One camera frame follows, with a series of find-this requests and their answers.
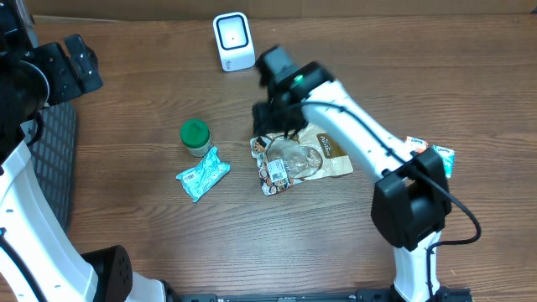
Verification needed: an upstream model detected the teal Kleenex tissue pack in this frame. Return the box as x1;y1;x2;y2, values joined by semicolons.
433;145;455;179

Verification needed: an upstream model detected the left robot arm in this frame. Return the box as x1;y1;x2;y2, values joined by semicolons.
1;1;173;302

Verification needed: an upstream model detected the beige paper pouch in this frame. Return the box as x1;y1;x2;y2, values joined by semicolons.
250;124;353;196

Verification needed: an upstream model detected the white barcode scanner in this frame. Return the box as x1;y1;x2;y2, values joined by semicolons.
213;12;256;72

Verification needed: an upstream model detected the grey plastic mesh basket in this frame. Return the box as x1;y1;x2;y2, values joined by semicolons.
22;80;79;231

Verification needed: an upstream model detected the teal snack packet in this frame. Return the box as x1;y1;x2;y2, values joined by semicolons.
176;147;231;203

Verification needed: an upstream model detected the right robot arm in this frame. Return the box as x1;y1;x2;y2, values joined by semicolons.
253;46;451;301

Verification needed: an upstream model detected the orange snack packet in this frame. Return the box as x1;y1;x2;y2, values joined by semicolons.
405;136;429;153

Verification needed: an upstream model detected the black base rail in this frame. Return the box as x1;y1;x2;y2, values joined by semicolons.
167;288;473;302

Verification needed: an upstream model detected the green capped bottle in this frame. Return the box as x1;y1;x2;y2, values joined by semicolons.
180;119;213;157

